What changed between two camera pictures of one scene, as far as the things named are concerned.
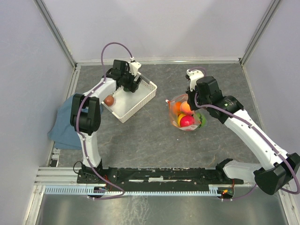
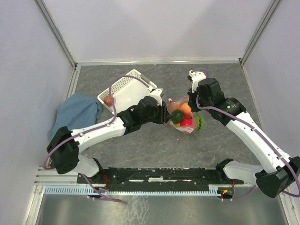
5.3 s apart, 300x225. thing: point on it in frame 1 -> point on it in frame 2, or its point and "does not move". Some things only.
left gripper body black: [128, 81] -> [159, 115]
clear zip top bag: [181, 115] does not move
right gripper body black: [191, 101] does not move
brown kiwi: [109, 100] does not move
